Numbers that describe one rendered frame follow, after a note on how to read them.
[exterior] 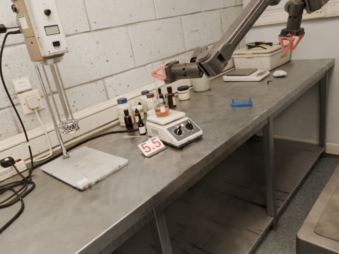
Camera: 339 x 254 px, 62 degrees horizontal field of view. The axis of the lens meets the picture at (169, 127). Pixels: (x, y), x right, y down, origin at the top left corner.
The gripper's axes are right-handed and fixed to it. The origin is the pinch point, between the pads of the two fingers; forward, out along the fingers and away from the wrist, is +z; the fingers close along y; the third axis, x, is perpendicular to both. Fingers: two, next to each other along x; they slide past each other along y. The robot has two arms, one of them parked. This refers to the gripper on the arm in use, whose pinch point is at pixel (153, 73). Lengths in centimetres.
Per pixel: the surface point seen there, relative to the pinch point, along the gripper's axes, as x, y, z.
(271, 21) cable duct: -4, -143, -24
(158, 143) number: 24.1, 12.4, -3.7
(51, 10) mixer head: -26.5, 30.2, 11.9
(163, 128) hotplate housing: 19.2, 8.9, -5.2
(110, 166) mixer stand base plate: 24.8, 29.8, 6.1
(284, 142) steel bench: 93, -134, -33
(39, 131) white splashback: 16, 23, 45
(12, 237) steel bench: 26, 65, 11
